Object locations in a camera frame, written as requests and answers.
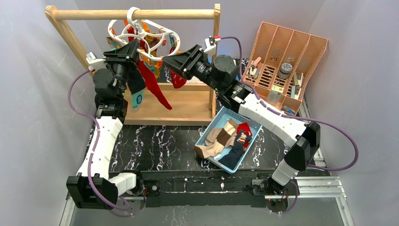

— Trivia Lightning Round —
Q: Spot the white sock hanger with clips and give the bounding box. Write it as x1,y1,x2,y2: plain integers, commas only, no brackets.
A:
107,7,181,61

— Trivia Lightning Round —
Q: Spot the brown striped sock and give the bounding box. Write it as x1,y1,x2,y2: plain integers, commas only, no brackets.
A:
194,119,239,159

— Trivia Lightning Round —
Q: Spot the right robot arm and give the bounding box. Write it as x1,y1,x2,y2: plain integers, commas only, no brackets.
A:
162,45,320,194

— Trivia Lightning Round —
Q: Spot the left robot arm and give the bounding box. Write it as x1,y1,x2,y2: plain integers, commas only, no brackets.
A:
66,40,140,210

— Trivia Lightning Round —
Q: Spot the white board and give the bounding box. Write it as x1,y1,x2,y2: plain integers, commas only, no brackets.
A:
184,60,206,83

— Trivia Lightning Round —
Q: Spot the red santa hanging sock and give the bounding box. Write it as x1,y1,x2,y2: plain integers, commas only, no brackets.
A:
169,69,187,89

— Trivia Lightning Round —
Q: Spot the navy hanging sock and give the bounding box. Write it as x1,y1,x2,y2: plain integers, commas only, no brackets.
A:
127,69,146,94

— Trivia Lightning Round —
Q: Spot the long red hanging sock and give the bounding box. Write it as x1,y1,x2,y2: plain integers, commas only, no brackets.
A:
137,61,172,110

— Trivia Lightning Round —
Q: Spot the wooden clothes rack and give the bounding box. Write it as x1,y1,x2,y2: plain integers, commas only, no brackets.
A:
45,3,221,126

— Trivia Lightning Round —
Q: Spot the teal hanging sock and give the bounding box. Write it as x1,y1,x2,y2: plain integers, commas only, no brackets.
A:
131,89,144,110

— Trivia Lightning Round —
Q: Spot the light blue plastic basket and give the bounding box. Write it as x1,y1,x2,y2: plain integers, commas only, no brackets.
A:
194,107,261,174

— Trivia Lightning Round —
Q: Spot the stapler in organizer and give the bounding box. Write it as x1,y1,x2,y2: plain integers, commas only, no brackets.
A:
247,57,262,80

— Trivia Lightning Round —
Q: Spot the pink desk file organizer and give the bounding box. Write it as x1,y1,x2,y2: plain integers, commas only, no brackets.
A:
242,22,328,115

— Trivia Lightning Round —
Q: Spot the white small box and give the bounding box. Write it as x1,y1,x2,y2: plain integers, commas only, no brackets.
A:
267,85,284,105

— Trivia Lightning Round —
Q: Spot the grey round tin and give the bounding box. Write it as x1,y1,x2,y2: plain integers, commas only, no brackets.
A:
277,63,293,79

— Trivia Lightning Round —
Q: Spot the navy sock in basket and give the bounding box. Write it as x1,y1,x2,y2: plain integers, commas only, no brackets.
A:
219,130,252,170

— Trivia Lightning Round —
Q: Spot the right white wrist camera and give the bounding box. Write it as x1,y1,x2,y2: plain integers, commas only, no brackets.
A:
204,36,221,57

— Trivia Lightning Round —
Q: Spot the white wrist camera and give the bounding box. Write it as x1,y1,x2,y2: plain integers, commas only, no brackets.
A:
86,52,106,73
204,36,221,57

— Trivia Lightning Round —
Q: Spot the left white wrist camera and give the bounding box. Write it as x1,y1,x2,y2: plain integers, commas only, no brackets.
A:
86,52,106,73

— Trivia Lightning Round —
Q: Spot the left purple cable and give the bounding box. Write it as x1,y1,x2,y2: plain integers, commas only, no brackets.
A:
68,70,145,218

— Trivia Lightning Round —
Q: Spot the purple cable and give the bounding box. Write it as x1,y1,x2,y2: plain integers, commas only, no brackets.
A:
220,36,359,172
68,70,145,218

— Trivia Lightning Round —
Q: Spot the metal base rail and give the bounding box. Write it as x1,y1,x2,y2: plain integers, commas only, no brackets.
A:
60,172,353,226

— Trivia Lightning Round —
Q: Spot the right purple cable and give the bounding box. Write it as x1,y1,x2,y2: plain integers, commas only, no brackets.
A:
220,36,359,172

